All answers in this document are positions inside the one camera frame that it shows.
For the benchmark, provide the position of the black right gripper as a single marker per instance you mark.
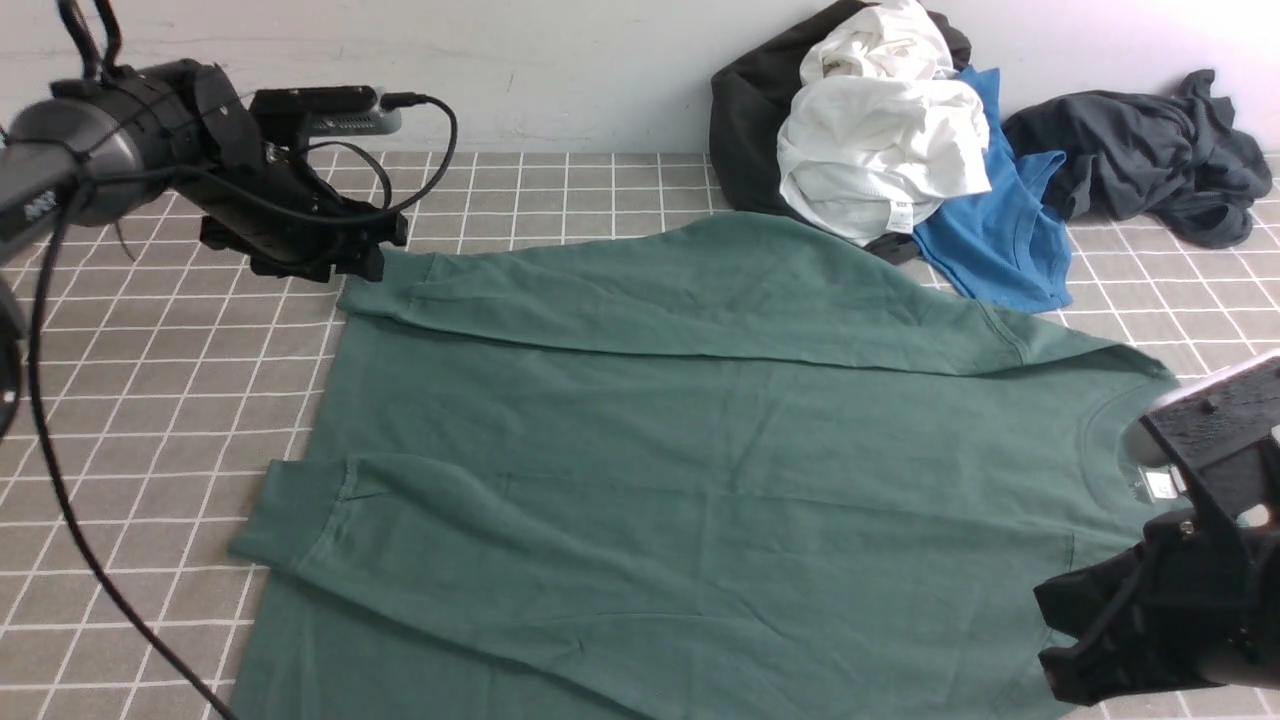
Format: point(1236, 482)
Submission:
point(1172, 613)

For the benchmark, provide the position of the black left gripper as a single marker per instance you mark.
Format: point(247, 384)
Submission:
point(264, 199)

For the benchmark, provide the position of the green long-sleeved shirt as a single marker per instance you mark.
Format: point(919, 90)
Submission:
point(740, 470)

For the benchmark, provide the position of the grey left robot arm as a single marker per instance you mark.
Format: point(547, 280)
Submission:
point(98, 149)

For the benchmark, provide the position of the blue shirt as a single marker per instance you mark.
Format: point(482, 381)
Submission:
point(1003, 246)

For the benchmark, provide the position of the dark grey crumpled shirt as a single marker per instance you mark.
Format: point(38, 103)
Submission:
point(1178, 158)

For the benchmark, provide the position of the black garment under white shirt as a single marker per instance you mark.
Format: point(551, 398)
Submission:
point(751, 98)

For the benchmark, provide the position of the white shirt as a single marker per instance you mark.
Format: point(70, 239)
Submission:
point(881, 131)

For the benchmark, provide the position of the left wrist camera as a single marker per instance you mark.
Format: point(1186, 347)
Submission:
point(285, 114)

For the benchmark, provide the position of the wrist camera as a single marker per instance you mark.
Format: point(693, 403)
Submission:
point(285, 114)
point(1222, 427)

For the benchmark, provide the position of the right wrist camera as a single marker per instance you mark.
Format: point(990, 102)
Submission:
point(1222, 427)

